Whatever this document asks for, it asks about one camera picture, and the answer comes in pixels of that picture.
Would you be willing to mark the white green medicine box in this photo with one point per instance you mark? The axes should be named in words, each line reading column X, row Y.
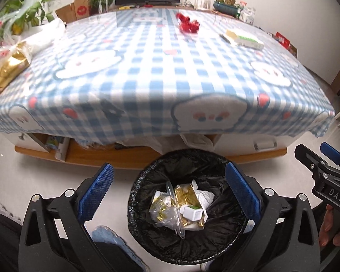
column 245, row 41

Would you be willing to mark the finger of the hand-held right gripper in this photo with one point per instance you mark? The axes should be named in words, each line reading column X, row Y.
column 310, row 160
column 331, row 153

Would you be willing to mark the brown paper bag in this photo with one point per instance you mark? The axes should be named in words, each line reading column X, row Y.
column 76, row 10

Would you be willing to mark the clear plastic tube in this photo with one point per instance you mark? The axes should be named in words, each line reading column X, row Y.
column 172, row 204

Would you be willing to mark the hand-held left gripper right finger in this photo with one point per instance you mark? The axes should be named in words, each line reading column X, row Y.
column 240, row 188

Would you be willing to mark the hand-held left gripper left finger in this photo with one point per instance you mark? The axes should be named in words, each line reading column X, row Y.
column 97, row 187

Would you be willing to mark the bin with black liner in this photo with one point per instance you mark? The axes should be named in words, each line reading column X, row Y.
column 158, row 243

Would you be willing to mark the blue checked tablecloth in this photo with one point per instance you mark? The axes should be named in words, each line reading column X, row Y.
column 147, row 70

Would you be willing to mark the white plastic bag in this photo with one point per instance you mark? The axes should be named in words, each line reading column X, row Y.
column 44, row 35

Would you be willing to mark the white router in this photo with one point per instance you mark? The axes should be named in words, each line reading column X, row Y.
column 202, row 3

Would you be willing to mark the small gold packet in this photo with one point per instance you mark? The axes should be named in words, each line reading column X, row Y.
column 8, row 68

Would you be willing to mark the white tissue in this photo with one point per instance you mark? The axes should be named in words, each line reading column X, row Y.
column 205, row 198

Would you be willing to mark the clear bag with gold trim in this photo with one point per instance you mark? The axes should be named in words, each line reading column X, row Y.
column 161, row 212

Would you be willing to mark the white printed bag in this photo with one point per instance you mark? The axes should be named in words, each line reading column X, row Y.
column 248, row 14

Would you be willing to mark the red crumpled wrapper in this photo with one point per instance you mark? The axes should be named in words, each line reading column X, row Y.
column 188, row 24

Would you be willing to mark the green leafy potted plant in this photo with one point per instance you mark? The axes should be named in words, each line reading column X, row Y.
column 25, row 8

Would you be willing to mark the grey patterned rug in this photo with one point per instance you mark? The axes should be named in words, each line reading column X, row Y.
column 2, row 206

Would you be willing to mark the white pill bottle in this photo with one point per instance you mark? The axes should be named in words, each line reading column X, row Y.
column 191, row 213

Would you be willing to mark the teal bonsai pot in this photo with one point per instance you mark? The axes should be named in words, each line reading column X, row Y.
column 226, row 5

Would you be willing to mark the large gold snack bag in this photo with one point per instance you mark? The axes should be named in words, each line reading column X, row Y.
column 185, row 195

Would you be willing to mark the person's right hand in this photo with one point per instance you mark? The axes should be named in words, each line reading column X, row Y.
column 325, row 229

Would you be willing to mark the blue fuzzy slipper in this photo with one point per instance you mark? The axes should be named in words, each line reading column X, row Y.
column 113, row 240

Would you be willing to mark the colourful cardboard boxes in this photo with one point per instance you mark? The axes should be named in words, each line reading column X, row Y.
column 284, row 41

